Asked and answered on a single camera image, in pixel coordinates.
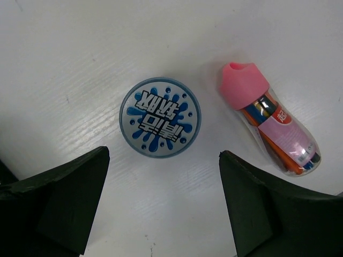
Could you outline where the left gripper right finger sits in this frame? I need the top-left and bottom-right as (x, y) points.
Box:
(219, 151), (342, 256)

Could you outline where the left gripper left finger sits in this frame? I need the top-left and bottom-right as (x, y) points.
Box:
(1, 146), (110, 256)

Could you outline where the pink capped marker tube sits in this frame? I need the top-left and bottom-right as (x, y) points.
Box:
(219, 62), (322, 176)

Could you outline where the blue slime jar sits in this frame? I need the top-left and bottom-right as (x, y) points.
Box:
(119, 77), (202, 158)

